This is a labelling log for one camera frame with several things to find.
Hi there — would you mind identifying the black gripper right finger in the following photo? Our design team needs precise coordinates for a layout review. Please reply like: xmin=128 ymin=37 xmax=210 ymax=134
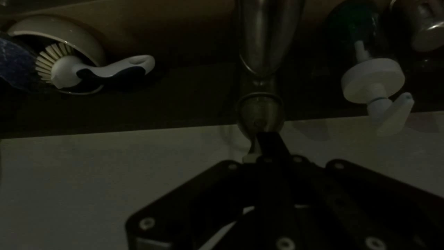
xmin=257 ymin=131 xmax=444 ymax=250

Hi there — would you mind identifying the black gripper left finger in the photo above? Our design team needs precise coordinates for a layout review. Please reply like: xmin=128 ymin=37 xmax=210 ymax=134
xmin=125 ymin=156 xmax=278 ymax=250

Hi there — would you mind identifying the white dish brush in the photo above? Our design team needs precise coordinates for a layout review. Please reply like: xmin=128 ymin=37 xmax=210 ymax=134
xmin=35 ymin=43 xmax=156 ymax=90

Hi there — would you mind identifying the white brush holder dish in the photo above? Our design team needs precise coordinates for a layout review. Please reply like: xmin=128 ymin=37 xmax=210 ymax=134
xmin=7 ymin=15 xmax=107 ymax=95

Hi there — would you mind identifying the white soap dispenser pump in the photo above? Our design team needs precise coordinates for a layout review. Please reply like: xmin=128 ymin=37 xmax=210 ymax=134
xmin=325 ymin=1 xmax=417 ymax=137

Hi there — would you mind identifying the chrome kitchen faucet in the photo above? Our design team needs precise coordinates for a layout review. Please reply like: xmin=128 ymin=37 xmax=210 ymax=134
xmin=236 ymin=0 xmax=307 ymax=140

